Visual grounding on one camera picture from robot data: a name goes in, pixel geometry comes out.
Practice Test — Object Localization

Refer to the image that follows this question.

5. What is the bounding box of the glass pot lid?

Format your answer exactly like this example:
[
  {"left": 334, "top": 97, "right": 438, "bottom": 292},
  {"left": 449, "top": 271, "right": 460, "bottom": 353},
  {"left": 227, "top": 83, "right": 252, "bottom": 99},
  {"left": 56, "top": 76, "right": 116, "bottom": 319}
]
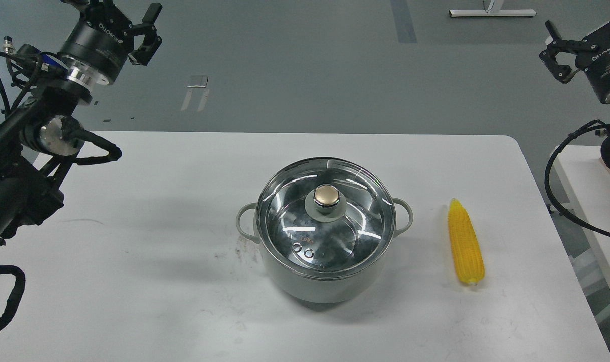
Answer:
[{"left": 254, "top": 157, "right": 411, "bottom": 278}]

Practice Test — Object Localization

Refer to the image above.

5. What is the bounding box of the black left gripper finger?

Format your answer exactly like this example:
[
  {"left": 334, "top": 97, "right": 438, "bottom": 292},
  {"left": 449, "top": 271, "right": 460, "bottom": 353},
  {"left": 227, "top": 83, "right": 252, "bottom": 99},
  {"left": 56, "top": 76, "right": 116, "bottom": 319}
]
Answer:
[{"left": 128, "top": 3, "right": 163, "bottom": 66}]

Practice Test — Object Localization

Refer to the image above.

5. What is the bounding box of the white side table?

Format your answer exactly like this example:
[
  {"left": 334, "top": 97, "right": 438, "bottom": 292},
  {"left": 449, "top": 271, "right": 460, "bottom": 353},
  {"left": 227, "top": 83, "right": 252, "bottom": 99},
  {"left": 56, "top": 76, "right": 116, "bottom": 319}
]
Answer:
[{"left": 554, "top": 146, "right": 610, "bottom": 288}]

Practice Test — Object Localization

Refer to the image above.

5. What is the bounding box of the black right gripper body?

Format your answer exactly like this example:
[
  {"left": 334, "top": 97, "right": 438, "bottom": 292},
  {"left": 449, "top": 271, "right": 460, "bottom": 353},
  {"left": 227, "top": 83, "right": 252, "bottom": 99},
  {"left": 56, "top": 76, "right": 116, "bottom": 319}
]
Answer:
[{"left": 575, "top": 21, "right": 610, "bottom": 105}]

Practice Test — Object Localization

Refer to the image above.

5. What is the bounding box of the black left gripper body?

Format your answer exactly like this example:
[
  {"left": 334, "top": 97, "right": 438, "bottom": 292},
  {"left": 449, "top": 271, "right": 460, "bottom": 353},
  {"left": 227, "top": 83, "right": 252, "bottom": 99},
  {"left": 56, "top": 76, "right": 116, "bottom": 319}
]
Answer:
[{"left": 57, "top": 1, "right": 134, "bottom": 85}]

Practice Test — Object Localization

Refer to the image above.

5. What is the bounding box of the yellow corn cob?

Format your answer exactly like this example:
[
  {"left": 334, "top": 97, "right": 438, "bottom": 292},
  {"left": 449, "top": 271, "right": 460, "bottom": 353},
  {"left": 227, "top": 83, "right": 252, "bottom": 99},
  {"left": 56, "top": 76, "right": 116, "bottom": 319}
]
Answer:
[{"left": 447, "top": 199, "right": 485, "bottom": 286}]

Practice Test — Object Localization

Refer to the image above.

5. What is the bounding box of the grey steel cooking pot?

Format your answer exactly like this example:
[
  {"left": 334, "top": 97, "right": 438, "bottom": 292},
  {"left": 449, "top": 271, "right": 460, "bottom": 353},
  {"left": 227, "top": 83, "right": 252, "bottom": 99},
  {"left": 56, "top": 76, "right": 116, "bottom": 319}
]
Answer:
[{"left": 236, "top": 157, "right": 414, "bottom": 305}]

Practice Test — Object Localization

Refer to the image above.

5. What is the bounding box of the white stand base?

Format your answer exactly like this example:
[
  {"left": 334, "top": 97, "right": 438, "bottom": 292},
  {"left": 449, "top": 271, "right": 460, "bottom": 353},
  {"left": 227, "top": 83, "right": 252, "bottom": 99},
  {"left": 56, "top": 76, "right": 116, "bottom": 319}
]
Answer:
[{"left": 448, "top": 1, "right": 537, "bottom": 18}]

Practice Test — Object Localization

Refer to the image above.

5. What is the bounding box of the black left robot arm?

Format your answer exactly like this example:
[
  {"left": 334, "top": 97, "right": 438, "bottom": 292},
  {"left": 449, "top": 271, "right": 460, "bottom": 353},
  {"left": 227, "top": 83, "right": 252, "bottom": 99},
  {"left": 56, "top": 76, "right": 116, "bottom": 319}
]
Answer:
[{"left": 0, "top": 1, "right": 163, "bottom": 246}]

